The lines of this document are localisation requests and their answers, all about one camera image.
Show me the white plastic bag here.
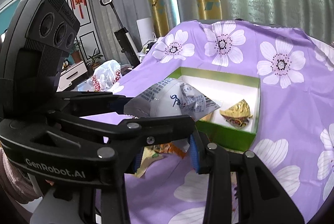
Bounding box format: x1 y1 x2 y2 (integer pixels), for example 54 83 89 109
77 60 122 92

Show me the gold brown snack packet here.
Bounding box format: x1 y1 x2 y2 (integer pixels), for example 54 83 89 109
219 99 253 128

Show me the white tv cabinet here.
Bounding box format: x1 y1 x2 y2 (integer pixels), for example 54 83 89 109
57 61 87 92

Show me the yellow cracker packet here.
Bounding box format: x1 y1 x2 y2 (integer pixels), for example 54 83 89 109
134 147 164 178

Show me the green cardboard box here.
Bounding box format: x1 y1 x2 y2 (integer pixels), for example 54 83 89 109
169 67 261 152

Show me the black upright vacuum cleaner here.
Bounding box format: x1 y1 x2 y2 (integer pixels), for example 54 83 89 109
100 0 140 68

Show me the purple floral tablecloth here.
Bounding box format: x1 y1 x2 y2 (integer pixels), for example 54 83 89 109
78 19 334 224

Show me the white snack packet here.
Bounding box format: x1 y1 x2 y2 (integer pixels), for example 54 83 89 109
124 78 219 121

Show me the red beige snack packet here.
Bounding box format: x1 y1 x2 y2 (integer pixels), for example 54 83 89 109
230 172 239 223

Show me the potted plant terracotta pot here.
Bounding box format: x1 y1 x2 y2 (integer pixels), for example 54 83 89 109
70 40 82 64

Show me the orange brown crumpled packet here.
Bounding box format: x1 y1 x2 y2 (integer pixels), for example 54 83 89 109
147 143 186 159

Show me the small green potted plant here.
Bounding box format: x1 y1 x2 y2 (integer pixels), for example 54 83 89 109
86 48 104 71

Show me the white air purifier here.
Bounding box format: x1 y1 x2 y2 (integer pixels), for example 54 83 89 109
137 17 156 49

